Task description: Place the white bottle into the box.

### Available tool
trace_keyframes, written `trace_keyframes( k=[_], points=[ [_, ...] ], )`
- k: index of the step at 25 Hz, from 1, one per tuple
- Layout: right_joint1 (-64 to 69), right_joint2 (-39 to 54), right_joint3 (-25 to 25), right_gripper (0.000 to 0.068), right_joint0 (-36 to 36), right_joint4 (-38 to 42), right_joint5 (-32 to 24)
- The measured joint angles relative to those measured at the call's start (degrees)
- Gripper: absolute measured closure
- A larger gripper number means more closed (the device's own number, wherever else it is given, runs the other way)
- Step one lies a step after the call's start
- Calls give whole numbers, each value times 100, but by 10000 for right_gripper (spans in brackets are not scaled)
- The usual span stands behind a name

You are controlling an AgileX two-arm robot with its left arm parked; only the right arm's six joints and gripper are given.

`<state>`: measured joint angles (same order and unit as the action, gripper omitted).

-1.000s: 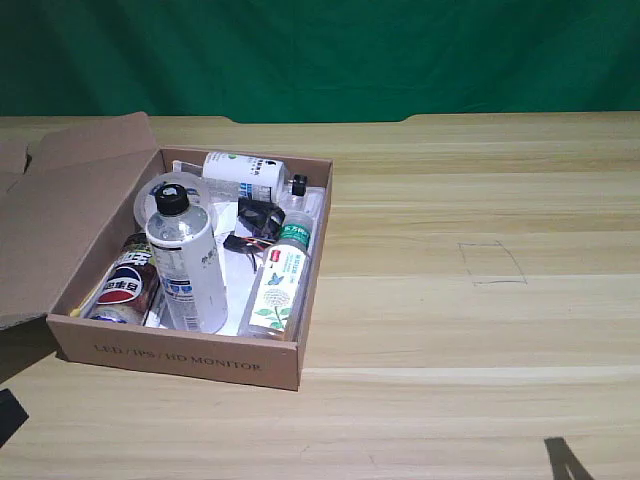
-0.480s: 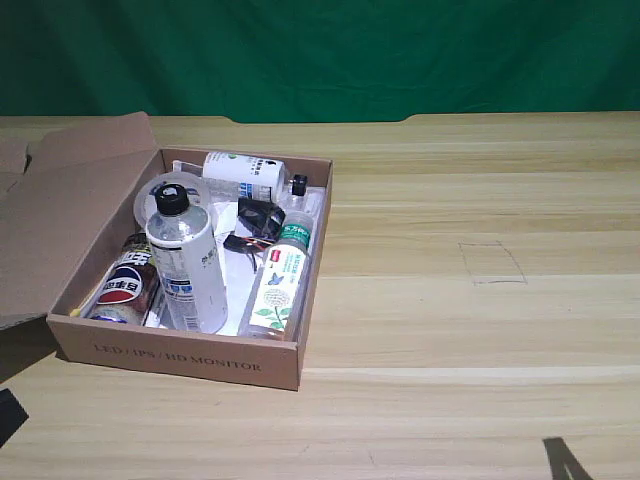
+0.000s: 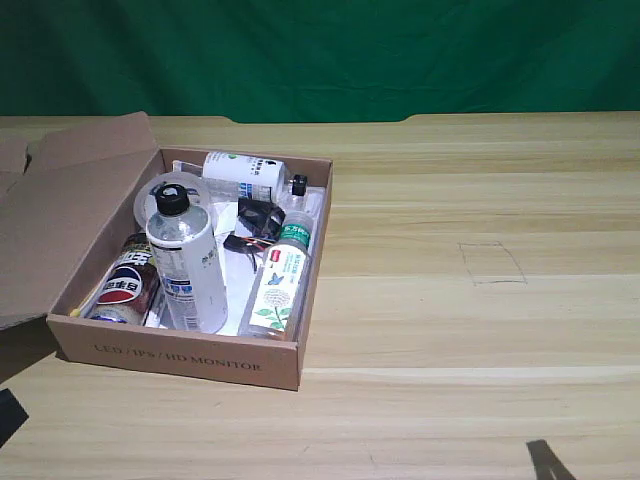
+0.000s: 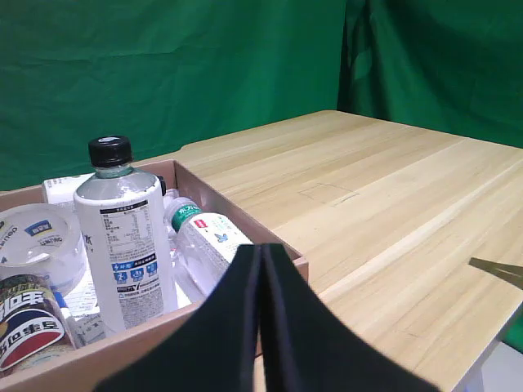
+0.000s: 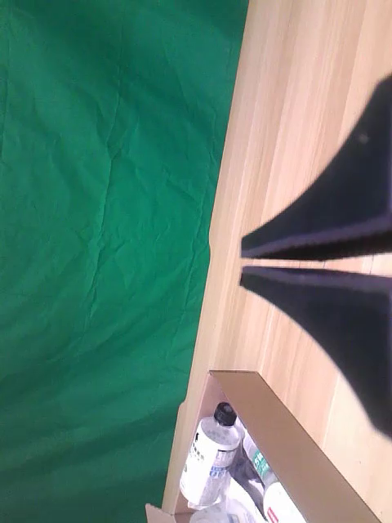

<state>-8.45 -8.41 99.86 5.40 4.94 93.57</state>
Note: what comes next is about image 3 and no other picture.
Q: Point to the pepsi cola bottle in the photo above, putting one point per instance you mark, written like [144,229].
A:
[125,285]

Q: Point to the green backdrop cloth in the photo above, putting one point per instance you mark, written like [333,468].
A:
[320,55]

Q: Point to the brown cardboard monitor box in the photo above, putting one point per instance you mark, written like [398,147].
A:
[60,220]

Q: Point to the white bottle with droplet logo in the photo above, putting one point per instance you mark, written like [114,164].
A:
[187,265]

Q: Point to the clear bottle with green cap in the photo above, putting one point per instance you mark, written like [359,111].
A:
[280,285]

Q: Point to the white plastic sheet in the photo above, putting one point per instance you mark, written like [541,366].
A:
[237,290]

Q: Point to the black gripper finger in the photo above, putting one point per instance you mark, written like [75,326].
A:
[537,457]
[557,462]
[10,415]

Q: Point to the white bottle with green logo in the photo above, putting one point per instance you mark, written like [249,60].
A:
[240,172]

